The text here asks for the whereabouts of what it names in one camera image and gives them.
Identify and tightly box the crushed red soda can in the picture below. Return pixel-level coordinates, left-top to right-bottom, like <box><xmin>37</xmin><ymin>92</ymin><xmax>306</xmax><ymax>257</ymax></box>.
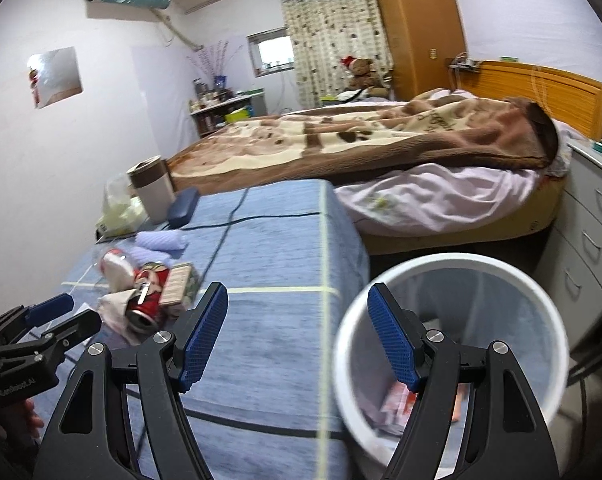
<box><xmin>125</xmin><ymin>262</ymin><xmax>170</xmax><ymax>335</ymax></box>

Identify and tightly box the clear bottle red label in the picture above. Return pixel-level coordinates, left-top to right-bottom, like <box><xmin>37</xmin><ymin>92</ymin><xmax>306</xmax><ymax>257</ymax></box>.
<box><xmin>98</xmin><ymin>247</ymin><xmax>136</xmax><ymax>292</ymax></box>

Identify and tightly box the beige medicine box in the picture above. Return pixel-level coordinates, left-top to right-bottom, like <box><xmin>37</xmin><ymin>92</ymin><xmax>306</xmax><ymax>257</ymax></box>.
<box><xmin>159</xmin><ymin>263</ymin><xmax>200</xmax><ymax>318</ymax></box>

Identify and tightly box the lilac foam net sleeve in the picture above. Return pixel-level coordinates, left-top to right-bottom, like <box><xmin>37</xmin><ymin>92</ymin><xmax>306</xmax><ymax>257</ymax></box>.
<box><xmin>127</xmin><ymin>247</ymin><xmax>174</xmax><ymax>269</ymax></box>
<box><xmin>135</xmin><ymin>230</ymin><xmax>188</xmax><ymax>252</ymax></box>

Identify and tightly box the pink trash box in bin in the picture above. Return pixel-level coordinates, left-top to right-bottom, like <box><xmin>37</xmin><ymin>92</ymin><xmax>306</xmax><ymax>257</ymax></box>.
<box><xmin>377</xmin><ymin>382</ymin><xmax>416</xmax><ymax>437</ymax></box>

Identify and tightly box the white round trash bin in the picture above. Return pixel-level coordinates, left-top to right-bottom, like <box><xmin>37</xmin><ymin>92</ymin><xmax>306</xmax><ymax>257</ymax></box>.
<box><xmin>333</xmin><ymin>252</ymin><xmax>568</xmax><ymax>479</ymax></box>

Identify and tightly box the crumpled white tissue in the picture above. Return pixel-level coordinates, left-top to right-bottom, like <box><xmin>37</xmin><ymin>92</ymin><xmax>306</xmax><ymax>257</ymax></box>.
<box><xmin>97</xmin><ymin>289</ymin><xmax>140</xmax><ymax>346</ymax></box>

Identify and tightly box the tissue pack in plastic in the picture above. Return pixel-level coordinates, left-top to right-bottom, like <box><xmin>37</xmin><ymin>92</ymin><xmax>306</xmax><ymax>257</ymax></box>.
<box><xmin>96</xmin><ymin>174</ymin><xmax>148</xmax><ymax>240</ymax></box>

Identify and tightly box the grey brown lidded cup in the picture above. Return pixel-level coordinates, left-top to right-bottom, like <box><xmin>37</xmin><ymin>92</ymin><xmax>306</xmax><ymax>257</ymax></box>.
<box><xmin>126</xmin><ymin>155</ymin><xmax>176</xmax><ymax>224</ymax></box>

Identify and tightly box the dark blue glasses case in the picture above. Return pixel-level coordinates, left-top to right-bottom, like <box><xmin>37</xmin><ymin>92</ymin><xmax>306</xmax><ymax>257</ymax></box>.
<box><xmin>167</xmin><ymin>188</ymin><xmax>200</xmax><ymax>229</ymax></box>

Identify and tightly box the grey drawer nightstand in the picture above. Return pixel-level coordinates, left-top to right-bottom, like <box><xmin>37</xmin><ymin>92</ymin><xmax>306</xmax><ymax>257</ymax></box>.
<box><xmin>533</xmin><ymin>141</ymin><xmax>602</xmax><ymax>349</ymax></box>

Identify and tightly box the pink bed sheet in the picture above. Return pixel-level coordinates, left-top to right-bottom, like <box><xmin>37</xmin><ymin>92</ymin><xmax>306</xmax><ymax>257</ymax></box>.
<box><xmin>335</xmin><ymin>164</ymin><xmax>542</xmax><ymax>237</ymax></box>

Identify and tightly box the blue checked table cloth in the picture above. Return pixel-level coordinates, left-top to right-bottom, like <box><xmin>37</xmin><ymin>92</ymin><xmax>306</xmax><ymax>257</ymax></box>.
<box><xmin>177</xmin><ymin>180</ymin><xmax>368</xmax><ymax>479</ymax></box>

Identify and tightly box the cluttered side desk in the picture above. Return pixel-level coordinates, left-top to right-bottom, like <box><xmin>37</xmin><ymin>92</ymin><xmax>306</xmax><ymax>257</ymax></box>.
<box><xmin>190</xmin><ymin>89</ymin><xmax>267</xmax><ymax>138</ymax></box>

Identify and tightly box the orange wooden headboard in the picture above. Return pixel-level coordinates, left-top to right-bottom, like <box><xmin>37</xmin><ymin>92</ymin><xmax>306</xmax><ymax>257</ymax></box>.
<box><xmin>456</xmin><ymin>61</ymin><xmax>602</xmax><ymax>140</ymax></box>

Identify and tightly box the small window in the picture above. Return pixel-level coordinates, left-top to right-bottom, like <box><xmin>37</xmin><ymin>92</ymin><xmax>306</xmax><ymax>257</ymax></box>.
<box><xmin>247</xmin><ymin>27</ymin><xmax>295</xmax><ymax>77</ymax></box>

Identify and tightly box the brown teddy bear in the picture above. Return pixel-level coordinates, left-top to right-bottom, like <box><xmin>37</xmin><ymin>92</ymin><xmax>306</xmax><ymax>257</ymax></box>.
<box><xmin>340</xmin><ymin>55</ymin><xmax>389</xmax><ymax>99</ymax></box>

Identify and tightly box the patterned window curtain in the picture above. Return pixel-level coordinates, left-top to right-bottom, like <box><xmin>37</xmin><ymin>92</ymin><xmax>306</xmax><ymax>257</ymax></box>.
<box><xmin>280</xmin><ymin>0</ymin><xmax>393</xmax><ymax>108</ymax></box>

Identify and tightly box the orange wooden wardrobe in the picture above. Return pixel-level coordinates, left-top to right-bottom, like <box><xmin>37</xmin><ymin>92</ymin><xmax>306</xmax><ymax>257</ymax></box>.
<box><xmin>377</xmin><ymin>0</ymin><xmax>466</xmax><ymax>101</ymax></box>

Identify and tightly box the wall mirror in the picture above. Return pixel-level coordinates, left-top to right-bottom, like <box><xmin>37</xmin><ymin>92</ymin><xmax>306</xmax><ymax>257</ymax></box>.
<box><xmin>26</xmin><ymin>47</ymin><xmax>83</xmax><ymax>110</ymax></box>

